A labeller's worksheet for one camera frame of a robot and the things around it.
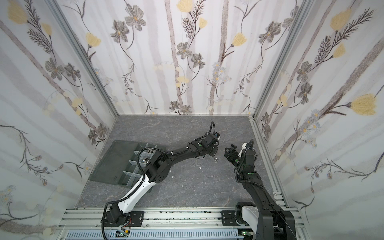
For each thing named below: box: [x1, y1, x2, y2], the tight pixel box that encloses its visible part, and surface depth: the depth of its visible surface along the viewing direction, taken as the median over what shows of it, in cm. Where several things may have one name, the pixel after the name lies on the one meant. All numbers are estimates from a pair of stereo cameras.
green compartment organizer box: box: [88, 140, 166, 187], surface depth 93 cm
